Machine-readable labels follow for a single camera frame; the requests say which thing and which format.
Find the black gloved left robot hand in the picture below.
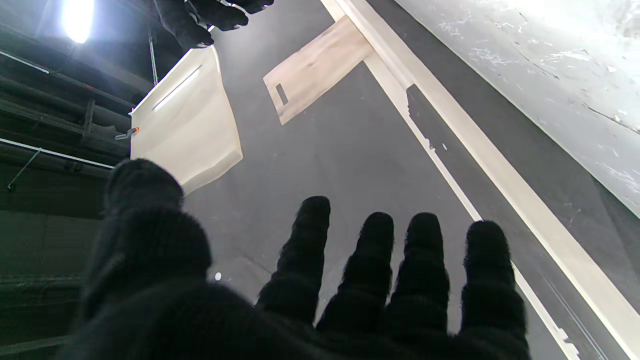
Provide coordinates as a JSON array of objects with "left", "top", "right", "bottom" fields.
[{"left": 56, "top": 158, "right": 532, "bottom": 360}]

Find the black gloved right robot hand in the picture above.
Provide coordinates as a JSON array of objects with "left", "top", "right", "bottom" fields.
[{"left": 152, "top": 0, "right": 275, "bottom": 50}]

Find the wooden cutting board with slot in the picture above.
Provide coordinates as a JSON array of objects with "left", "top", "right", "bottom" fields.
[{"left": 263, "top": 15, "right": 374, "bottom": 126}]

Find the cream flat panel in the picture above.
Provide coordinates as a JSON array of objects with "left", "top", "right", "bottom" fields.
[{"left": 129, "top": 45, "right": 245, "bottom": 195}]

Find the bright ceiling light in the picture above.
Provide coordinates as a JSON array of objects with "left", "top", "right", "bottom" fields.
[{"left": 60, "top": 0, "right": 96, "bottom": 45}]

